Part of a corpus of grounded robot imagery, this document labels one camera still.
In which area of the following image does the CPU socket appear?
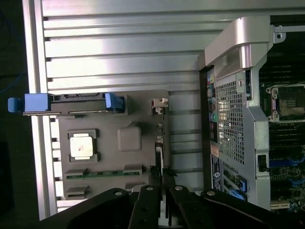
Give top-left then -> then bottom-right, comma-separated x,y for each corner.
265,82 -> 305,122

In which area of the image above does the hard disk with blue caddy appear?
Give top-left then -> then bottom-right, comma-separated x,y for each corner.
7,92 -> 129,117

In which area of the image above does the silver case handle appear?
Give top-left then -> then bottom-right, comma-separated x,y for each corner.
204,17 -> 272,81

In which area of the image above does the black open PC case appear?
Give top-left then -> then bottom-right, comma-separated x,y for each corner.
199,15 -> 305,213

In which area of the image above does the green RAM stick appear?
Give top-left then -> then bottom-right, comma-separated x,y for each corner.
66,170 -> 143,178

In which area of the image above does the grey parts rack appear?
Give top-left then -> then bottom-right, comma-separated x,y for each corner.
56,89 -> 171,200

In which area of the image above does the silver CPU chip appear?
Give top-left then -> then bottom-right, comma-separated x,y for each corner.
69,133 -> 95,158

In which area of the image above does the green motherboard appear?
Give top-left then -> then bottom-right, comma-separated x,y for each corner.
258,66 -> 305,212

